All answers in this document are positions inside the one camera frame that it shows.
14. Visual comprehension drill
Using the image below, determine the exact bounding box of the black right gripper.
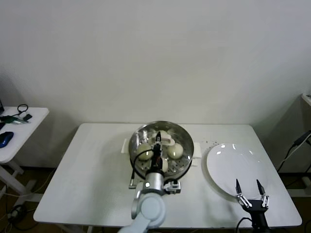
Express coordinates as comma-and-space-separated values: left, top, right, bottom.
234, 178, 270, 232

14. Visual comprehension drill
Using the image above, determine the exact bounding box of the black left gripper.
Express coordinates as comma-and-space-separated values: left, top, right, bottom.
150, 130, 165, 172

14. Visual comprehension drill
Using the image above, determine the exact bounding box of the round glass pot lid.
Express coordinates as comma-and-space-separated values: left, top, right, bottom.
128, 120, 195, 180

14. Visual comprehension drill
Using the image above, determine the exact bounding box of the stainless steel steamer basket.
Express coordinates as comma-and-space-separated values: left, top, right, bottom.
121, 121, 202, 182

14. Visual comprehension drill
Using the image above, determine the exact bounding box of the white round plate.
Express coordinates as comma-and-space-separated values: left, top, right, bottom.
206, 143, 269, 200

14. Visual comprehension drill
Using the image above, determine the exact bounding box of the white side table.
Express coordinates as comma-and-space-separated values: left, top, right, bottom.
0, 107, 50, 198

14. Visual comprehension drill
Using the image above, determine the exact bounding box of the blue computer mouse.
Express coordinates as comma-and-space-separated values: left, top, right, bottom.
0, 131, 14, 149

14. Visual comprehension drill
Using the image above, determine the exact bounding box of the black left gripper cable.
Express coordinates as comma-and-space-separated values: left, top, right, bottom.
128, 149, 156, 189

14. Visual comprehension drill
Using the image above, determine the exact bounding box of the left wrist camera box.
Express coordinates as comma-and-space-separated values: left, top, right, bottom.
163, 180, 183, 194

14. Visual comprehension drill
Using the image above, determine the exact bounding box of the black power adapter with cable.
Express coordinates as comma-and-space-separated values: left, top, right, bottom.
276, 130, 311, 172

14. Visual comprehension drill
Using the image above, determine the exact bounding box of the white desk frame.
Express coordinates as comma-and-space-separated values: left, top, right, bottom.
284, 93, 311, 198

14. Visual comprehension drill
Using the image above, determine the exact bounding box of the green handled tool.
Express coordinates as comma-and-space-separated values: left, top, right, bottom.
0, 116, 29, 125

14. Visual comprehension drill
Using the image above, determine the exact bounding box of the black floor cable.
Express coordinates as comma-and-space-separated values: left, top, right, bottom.
6, 204, 37, 231

